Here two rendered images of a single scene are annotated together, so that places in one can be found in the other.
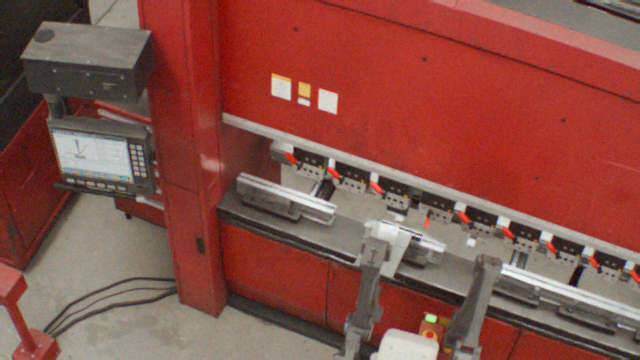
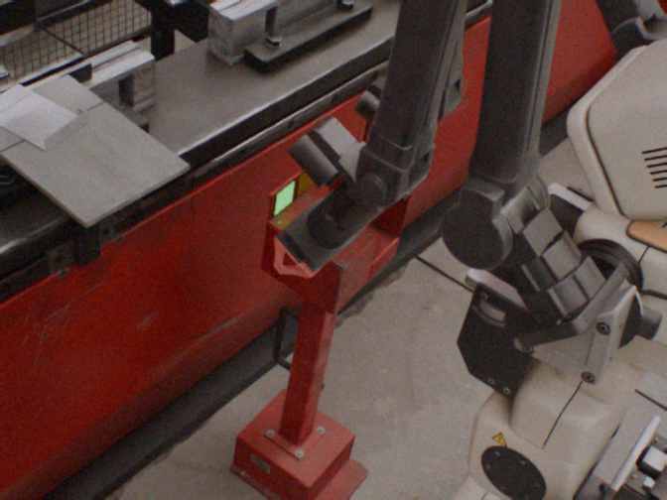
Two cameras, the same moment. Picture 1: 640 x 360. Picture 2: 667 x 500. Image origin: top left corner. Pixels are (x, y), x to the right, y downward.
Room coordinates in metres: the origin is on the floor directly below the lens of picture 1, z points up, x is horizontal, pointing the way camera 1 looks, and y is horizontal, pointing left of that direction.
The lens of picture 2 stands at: (1.70, 0.63, 1.93)
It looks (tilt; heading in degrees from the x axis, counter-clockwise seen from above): 45 degrees down; 282
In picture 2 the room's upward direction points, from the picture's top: 12 degrees clockwise
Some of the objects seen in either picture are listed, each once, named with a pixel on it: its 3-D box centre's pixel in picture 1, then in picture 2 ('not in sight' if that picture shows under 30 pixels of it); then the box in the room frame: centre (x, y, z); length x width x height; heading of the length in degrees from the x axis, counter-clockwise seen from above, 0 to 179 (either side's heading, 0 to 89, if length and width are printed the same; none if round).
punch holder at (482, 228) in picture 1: (481, 216); not in sight; (2.30, -0.70, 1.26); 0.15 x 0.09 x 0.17; 69
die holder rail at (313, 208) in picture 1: (285, 198); not in sight; (2.63, 0.16, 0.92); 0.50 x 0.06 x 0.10; 69
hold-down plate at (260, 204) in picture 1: (271, 208); not in sight; (2.59, 0.23, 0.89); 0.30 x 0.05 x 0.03; 69
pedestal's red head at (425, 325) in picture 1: (438, 341); (335, 226); (1.97, -0.58, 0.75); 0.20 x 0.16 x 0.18; 75
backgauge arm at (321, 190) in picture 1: (334, 169); not in sight; (2.95, -0.07, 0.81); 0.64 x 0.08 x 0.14; 159
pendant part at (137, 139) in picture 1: (105, 152); not in sight; (2.39, 0.93, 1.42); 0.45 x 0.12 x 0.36; 84
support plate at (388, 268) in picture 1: (383, 250); (76, 146); (2.29, -0.30, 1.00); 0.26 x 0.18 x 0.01; 159
